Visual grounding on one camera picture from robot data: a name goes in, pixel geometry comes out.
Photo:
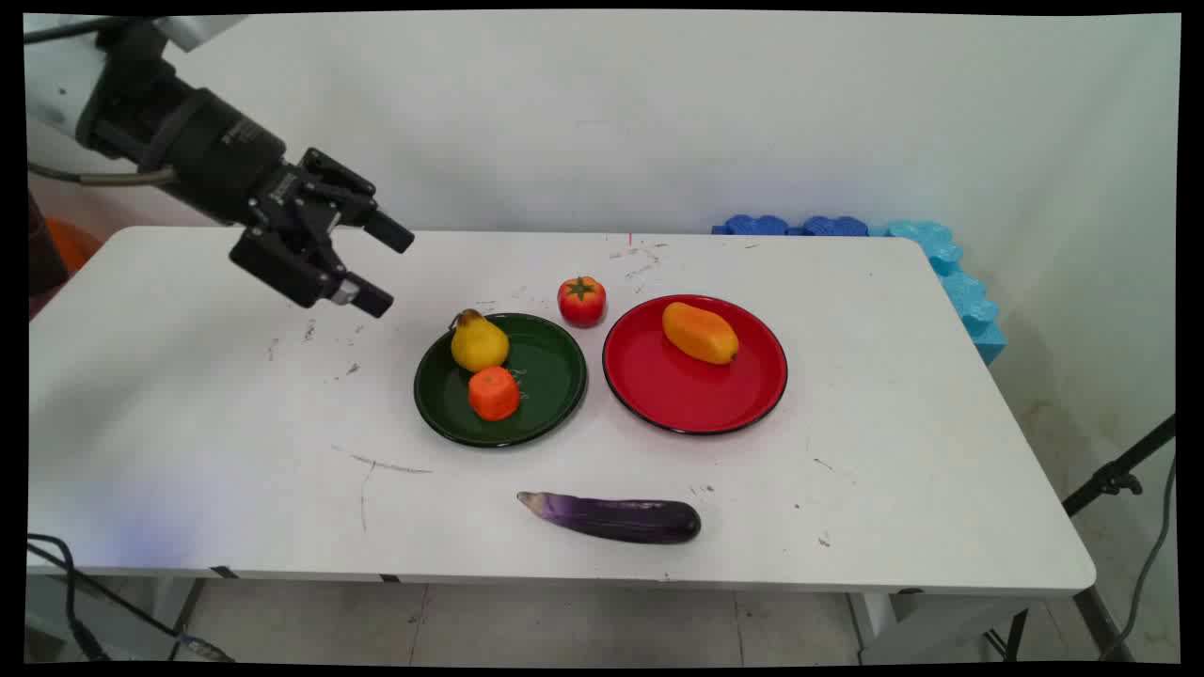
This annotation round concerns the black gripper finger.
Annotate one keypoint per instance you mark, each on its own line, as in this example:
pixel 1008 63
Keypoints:
pixel 301 273
pixel 376 226

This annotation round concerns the orange toy tangerine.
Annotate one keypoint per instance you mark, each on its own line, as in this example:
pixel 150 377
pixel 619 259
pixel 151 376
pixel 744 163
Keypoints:
pixel 494 393

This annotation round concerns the yellow toy pear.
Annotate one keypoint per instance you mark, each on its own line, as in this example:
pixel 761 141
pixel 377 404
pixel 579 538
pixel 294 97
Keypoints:
pixel 479 343

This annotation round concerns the red toy tomato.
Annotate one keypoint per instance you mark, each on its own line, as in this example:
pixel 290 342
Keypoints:
pixel 581 301

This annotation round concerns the dark green plate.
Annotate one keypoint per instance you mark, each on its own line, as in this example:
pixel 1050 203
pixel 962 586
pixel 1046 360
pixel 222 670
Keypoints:
pixel 546 381

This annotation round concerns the dark brown object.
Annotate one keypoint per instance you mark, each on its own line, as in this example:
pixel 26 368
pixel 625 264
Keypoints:
pixel 45 249

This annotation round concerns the orange yellow toy mango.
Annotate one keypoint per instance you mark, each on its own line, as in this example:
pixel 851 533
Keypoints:
pixel 699 332

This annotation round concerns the red plate black rim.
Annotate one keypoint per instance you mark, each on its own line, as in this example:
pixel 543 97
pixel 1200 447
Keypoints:
pixel 691 385

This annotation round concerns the purple toy eggplant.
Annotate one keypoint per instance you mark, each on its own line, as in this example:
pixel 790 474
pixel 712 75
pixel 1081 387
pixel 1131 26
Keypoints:
pixel 621 517

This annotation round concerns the light blue foam mat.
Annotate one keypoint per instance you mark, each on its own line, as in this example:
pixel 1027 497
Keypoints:
pixel 964 291

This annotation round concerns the black tripod stand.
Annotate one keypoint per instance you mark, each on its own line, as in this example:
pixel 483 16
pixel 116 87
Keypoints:
pixel 1115 475

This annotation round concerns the black metal table leg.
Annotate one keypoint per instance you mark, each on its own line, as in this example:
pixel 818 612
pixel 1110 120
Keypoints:
pixel 1096 621

